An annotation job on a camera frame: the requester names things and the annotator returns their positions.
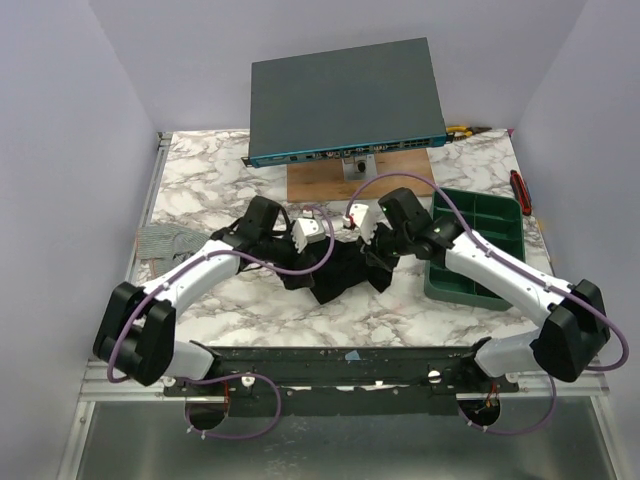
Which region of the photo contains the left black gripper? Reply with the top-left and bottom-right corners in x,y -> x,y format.
259,225 -> 316,289

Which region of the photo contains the black underwear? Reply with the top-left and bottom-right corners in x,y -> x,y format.
278,240 -> 399,305

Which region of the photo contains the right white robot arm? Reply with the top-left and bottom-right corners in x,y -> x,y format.
345,188 -> 610,392

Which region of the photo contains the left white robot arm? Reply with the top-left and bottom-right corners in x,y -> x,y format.
93,196 -> 295,395

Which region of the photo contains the grey striped underwear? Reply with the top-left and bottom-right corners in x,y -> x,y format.
135,224 -> 209,278

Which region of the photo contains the green divided plastic tray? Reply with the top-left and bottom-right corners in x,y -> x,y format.
423,187 -> 528,312

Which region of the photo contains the red black utility knife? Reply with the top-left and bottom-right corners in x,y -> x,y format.
510,170 -> 533,216

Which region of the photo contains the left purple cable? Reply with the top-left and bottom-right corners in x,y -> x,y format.
108,202 -> 337,441

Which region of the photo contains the purple cable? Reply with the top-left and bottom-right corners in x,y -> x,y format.
346,172 -> 631,435
108,202 -> 337,441

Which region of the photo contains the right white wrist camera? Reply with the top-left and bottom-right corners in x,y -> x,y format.
342,203 -> 377,245

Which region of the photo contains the grey metal stand bracket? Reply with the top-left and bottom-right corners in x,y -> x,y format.
342,154 -> 378,182

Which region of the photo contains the black metal base rail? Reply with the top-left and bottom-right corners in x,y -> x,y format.
164,347 -> 519,417

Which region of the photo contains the grey network switch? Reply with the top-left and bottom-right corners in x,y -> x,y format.
243,38 -> 447,168

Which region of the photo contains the aluminium frame rail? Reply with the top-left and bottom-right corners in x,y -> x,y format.
56,132 -> 173,479

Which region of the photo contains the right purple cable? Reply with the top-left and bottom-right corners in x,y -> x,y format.
346,172 -> 631,435

